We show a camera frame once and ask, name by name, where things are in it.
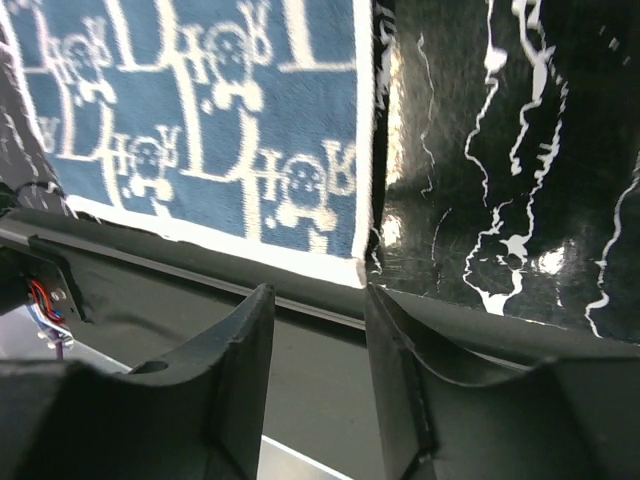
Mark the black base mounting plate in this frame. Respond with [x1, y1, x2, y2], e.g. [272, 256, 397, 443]
[0, 207, 640, 480]

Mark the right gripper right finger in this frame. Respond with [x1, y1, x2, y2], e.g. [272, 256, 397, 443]
[364, 285, 639, 479]

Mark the black marble pattern mat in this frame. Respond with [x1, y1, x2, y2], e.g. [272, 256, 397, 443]
[0, 0, 640, 341]

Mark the blue patterned white towel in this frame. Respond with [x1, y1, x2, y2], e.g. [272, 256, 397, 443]
[1, 1, 375, 288]

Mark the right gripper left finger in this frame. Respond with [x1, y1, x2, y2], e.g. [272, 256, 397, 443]
[1, 284, 275, 479]

